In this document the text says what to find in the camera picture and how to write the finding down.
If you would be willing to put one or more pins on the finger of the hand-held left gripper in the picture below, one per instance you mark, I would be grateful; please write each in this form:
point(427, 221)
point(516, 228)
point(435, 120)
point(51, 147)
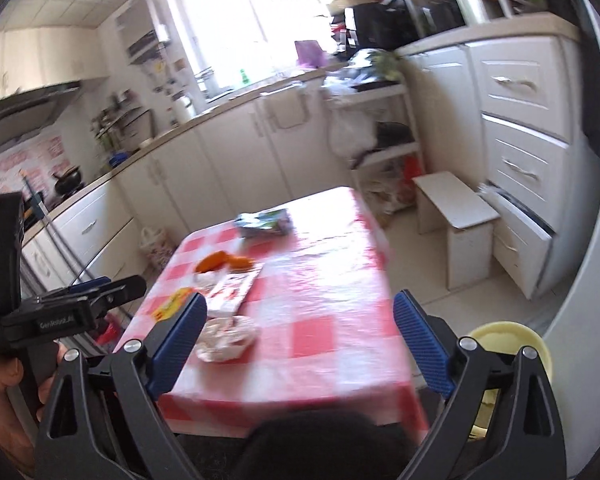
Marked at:
point(87, 286)
point(125, 290)

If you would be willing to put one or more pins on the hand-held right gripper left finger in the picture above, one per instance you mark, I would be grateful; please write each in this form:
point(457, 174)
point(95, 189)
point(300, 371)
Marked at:
point(180, 345)

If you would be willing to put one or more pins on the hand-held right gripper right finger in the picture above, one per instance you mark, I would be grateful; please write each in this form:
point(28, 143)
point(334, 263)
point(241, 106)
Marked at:
point(420, 345)

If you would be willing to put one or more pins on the yellow snack wrapper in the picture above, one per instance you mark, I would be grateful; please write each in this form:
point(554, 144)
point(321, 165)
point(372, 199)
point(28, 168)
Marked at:
point(172, 305)

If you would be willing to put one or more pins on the white tissue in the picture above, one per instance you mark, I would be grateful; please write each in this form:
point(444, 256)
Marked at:
point(225, 337)

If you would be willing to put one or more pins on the white red paper packet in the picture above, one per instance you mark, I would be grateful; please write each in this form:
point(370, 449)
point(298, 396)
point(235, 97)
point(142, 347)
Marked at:
point(232, 287)

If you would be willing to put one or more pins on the yellow rimmed bin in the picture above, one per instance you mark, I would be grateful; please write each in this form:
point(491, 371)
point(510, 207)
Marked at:
point(505, 335)

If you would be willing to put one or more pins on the large curled orange peel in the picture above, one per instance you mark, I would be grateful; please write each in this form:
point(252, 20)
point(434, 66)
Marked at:
point(212, 260)

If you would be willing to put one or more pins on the crushed milk carton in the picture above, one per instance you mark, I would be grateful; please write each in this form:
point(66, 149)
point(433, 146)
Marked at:
point(262, 222)

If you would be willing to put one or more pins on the floral bin with red liner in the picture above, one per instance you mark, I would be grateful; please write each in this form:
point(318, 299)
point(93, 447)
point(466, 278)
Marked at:
point(109, 332)

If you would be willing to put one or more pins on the floral fabric bag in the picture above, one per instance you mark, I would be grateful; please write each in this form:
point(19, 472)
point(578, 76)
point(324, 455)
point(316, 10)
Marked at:
point(155, 245)

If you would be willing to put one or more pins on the red white checkered tablecloth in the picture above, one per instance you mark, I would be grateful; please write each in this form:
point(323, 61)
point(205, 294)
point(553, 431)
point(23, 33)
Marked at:
point(320, 310)

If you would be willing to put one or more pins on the black cooking pot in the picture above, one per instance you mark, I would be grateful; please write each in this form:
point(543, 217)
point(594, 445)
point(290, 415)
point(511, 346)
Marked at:
point(69, 180)

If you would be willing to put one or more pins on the blue bowl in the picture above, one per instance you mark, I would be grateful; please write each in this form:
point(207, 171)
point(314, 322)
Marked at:
point(116, 160)

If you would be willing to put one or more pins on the white stool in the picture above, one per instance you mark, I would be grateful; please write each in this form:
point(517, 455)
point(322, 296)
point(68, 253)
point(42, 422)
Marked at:
point(460, 220)

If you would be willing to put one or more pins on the range hood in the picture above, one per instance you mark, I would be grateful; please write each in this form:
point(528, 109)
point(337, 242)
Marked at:
point(25, 110)

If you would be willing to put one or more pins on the white lower cabinets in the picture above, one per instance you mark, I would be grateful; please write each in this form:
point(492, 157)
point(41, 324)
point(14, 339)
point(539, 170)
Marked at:
point(230, 160)

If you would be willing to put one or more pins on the white cabinets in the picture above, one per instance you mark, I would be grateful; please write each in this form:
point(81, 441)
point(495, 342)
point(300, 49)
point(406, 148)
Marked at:
point(40, 60)
point(230, 160)

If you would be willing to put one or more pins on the red plastic bag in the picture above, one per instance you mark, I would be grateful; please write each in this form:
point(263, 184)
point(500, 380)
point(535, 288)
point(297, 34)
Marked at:
point(412, 172)

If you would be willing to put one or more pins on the white storage rack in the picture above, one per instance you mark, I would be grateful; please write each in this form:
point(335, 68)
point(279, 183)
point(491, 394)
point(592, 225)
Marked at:
point(380, 156)

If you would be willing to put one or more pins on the white upper cabinets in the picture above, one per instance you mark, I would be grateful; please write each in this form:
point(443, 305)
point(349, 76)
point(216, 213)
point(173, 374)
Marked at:
point(40, 60)

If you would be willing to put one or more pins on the black pan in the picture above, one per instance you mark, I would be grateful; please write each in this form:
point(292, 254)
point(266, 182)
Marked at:
point(392, 132)

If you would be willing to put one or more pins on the white refrigerator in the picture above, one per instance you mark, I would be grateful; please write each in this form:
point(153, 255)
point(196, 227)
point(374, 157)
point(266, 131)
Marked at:
point(590, 210)

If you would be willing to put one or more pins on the white plastic bag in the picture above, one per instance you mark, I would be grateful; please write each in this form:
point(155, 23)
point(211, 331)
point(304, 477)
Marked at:
point(350, 130)

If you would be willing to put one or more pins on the white drawer cabinet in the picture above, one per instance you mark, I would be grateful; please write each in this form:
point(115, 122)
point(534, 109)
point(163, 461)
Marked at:
point(525, 135)

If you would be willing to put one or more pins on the white door-mounted bin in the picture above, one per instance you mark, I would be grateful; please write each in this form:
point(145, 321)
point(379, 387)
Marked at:
point(287, 110)

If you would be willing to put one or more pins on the green bottle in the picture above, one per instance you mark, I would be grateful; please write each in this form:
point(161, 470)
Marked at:
point(243, 76)

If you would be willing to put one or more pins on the clear bag of vegetables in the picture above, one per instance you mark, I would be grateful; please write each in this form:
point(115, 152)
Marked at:
point(365, 67)

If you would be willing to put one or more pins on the kitchen window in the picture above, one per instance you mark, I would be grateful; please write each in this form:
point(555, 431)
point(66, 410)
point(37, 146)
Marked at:
point(240, 15)

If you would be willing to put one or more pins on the purple container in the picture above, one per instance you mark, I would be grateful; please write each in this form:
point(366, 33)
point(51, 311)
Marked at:
point(310, 52)

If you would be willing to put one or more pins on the dark metal appliance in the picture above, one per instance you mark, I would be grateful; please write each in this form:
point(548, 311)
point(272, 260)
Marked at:
point(432, 7)

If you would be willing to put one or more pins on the pink patterned wall sticker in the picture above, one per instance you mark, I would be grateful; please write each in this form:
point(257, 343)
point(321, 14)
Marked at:
point(20, 165)

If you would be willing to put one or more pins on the wall spice rack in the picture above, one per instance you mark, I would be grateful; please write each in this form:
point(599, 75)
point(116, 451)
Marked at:
point(120, 115)

